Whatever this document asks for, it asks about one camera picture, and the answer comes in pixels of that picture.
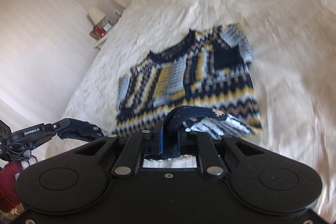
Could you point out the left hand in red glove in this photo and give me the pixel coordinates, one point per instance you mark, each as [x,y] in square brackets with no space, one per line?
[9,175]

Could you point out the white table lamp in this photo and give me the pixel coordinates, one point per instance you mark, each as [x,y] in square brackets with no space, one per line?
[96,15]

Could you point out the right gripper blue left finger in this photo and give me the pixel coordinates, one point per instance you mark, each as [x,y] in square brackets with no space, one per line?
[132,151]

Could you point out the cream bedside table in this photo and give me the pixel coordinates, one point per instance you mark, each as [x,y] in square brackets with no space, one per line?
[100,42]

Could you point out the navy yellow white patterned sweater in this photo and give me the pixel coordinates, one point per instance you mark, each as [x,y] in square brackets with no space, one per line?
[202,84]

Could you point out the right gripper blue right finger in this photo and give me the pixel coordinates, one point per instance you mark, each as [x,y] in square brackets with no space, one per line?
[209,162]

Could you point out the red book on nightstand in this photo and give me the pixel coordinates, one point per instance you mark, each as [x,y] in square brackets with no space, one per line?
[97,32]

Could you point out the cream floral embroidered bedspread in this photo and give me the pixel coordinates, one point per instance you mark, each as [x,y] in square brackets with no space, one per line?
[270,63]

